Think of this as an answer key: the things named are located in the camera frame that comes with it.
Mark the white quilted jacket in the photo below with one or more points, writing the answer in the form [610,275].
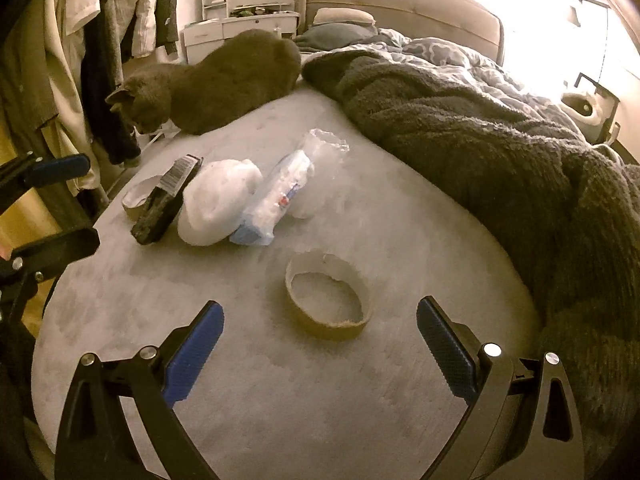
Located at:
[142,15]

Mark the patterned grey white duvet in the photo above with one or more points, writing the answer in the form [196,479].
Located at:
[450,55]

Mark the grey cat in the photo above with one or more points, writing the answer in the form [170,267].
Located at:
[225,85]

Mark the cardboard tape roll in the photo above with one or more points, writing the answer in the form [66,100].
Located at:
[131,208]
[330,329]

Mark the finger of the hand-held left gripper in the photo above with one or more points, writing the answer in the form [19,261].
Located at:
[65,245]
[60,166]

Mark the dark grey fleece blanket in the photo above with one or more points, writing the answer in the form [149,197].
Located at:
[500,160]

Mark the grey pillow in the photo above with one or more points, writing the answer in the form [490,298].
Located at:
[335,36]

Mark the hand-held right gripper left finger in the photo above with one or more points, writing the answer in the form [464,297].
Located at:
[192,355]

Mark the black frame stand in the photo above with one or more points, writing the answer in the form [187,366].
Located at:
[610,105]

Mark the black barcode packet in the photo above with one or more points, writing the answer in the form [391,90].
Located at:
[155,215]

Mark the beige long coat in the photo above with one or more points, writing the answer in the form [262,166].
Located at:
[65,90]

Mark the white dressing table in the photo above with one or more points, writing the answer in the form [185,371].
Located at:
[240,27]

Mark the yellow curtain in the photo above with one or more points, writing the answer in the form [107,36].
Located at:
[30,215]

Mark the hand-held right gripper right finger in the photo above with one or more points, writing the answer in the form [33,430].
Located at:
[445,350]

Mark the bed with grey sheet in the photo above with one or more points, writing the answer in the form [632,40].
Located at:
[250,360]

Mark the olive knit cardigan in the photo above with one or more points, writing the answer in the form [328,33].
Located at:
[25,70]

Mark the black coat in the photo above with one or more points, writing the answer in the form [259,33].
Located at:
[107,110]

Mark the grey upholstered headboard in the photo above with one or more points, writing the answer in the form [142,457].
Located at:
[425,5]

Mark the white plastic bag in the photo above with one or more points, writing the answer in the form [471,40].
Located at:
[215,205]

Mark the blue cotton pad bag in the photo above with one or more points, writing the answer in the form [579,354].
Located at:
[270,205]

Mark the white plush cat bed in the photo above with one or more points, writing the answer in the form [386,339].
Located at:
[582,107]

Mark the beige pillow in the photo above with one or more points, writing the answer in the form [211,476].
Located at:
[345,16]

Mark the dark green jacket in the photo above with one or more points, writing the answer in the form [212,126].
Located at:
[167,10]

